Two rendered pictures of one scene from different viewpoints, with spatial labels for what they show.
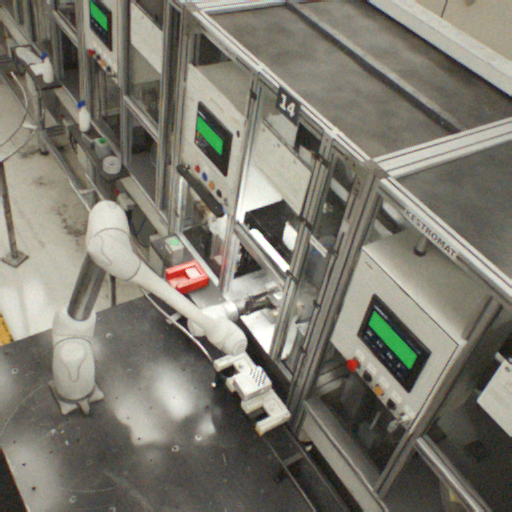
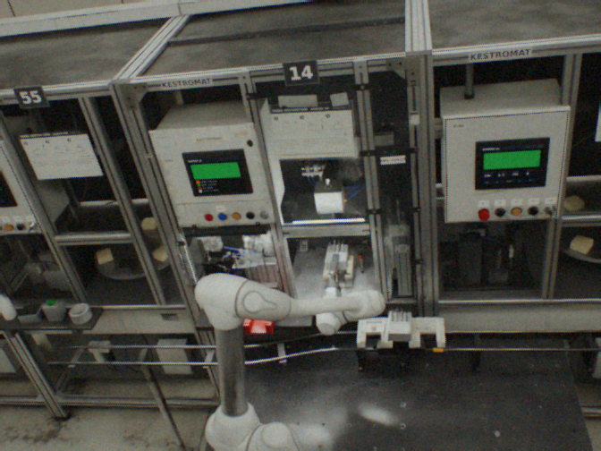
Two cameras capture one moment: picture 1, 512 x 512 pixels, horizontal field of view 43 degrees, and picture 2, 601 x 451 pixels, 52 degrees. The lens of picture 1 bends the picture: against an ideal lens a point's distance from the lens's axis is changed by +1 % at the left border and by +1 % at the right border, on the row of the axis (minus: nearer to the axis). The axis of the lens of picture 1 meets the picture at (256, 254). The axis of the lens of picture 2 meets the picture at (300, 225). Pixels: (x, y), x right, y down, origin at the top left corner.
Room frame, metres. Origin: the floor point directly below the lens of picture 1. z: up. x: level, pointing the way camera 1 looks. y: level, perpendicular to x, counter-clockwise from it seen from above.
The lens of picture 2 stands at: (0.24, 1.26, 2.80)
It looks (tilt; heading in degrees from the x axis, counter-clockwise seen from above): 35 degrees down; 325
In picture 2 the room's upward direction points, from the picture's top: 10 degrees counter-clockwise
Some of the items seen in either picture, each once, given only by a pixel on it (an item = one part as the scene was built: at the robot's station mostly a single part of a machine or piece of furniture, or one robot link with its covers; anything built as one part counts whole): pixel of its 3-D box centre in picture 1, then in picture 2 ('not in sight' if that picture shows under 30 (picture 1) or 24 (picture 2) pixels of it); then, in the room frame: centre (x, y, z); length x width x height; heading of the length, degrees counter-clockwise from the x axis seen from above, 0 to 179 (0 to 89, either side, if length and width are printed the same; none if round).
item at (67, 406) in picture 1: (77, 391); not in sight; (1.49, 0.62, 0.71); 0.22 x 0.18 x 0.06; 41
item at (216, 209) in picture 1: (200, 188); (225, 229); (2.16, 0.29, 1.37); 0.36 x 0.04 x 0.04; 41
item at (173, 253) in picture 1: (175, 251); not in sight; (2.15, 0.38, 0.97); 0.08 x 0.08 x 0.12; 41
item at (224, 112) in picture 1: (234, 135); (221, 165); (2.25, 0.19, 1.60); 0.42 x 0.29 x 0.46; 41
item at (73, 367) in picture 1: (73, 365); (278, 450); (1.51, 0.64, 0.85); 0.18 x 0.16 x 0.22; 22
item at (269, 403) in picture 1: (250, 392); (401, 336); (1.56, -0.09, 0.84); 0.36 x 0.14 x 0.10; 41
